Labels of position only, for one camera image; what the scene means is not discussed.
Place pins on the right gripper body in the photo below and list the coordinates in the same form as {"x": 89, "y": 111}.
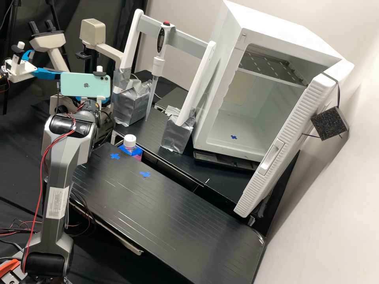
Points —
{"x": 84, "y": 99}

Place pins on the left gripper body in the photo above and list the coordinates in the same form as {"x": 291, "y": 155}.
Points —
{"x": 19, "y": 69}

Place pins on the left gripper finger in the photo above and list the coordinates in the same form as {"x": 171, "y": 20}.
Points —
{"x": 26, "y": 54}
{"x": 47, "y": 73}

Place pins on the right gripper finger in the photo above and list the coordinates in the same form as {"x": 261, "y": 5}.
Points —
{"x": 78, "y": 99}

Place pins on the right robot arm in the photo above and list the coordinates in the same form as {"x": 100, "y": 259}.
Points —
{"x": 59, "y": 153}

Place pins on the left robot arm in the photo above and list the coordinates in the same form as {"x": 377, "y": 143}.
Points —
{"x": 3, "y": 75}

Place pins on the blue bottle holder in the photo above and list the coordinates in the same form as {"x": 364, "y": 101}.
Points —
{"x": 122, "y": 148}

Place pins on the small bottle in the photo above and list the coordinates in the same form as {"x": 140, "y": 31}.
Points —
{"x": 129, "y": 141}

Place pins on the pipette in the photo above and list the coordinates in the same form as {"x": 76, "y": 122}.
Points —
{"x": 161, "y": 38}

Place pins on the white pipette stand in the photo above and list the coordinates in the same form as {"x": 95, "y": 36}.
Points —
{"x": 189, "y": 88}

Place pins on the black platform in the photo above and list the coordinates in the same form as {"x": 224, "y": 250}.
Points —
{"x": 165, "y": 213}
{"x": 213, "y": 180}

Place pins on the white incubator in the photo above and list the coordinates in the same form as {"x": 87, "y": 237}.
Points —
{"x": 266, "y": 35}

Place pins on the incubator door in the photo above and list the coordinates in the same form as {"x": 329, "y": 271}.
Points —
{"x": 284, "y": 142}

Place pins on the right wrist camera phone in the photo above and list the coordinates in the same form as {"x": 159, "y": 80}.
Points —
{"x": 86, "y": 84}

